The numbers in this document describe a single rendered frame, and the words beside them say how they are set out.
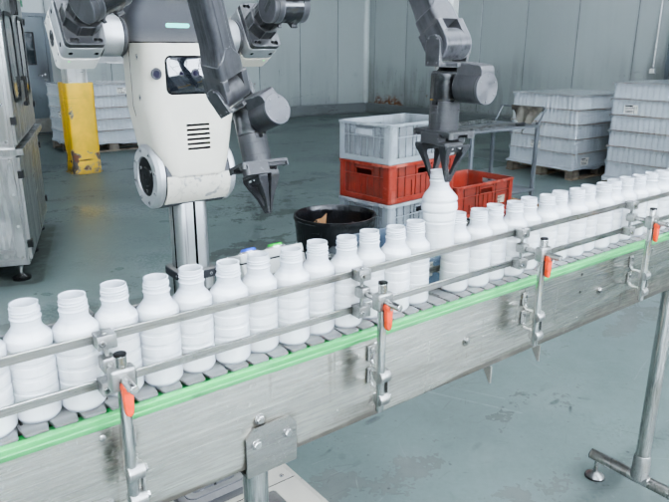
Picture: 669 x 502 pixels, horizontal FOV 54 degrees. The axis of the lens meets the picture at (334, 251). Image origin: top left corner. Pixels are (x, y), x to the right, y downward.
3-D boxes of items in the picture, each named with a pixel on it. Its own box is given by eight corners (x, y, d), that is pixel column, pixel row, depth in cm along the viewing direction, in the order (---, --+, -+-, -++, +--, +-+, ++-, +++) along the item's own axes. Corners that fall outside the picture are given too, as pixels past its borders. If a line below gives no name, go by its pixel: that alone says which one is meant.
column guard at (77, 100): (73, 174, 804) (63, 83, 772) (64, 170, 834) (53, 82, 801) (106, 171, 827) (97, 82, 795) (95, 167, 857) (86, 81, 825)
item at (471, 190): (455, 222, 413) (458, 188, 407) (408, 210, 443) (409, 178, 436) (512, 208, 451) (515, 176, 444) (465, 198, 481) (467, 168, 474)
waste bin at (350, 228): (326, 347, 341) (326, 228, 322) (279, 319, 375) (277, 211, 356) (390, 325, 367) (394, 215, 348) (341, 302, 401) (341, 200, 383)
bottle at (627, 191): (633, 241, 173) (641, 179, 168) (609, 239, 174) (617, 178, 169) (627, 235, 178) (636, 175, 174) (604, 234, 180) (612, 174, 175)
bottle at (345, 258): (364, 318, 122) (366, 233, 117) (357, 331, 117) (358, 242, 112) (334, 315, 124) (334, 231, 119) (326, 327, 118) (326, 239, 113)
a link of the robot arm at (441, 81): (445, 66, 125) (425, 67, 121) (474, 67, 120) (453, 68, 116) (443, 103, 127) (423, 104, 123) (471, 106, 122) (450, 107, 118)
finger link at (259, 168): (288, 208, 126) (278, 160, 126) (256, 213, 122) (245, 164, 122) (271, 213, 132) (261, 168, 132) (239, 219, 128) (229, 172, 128)
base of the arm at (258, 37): (236, 6, 165) (249, 49, 164) (249, -13, 159) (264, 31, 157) (266, 7, 170) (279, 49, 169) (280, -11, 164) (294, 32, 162)
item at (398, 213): (388, 245, 363) (389, 206, 357) (336, 231, 391) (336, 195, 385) (452, 225, 404) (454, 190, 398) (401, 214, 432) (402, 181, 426)
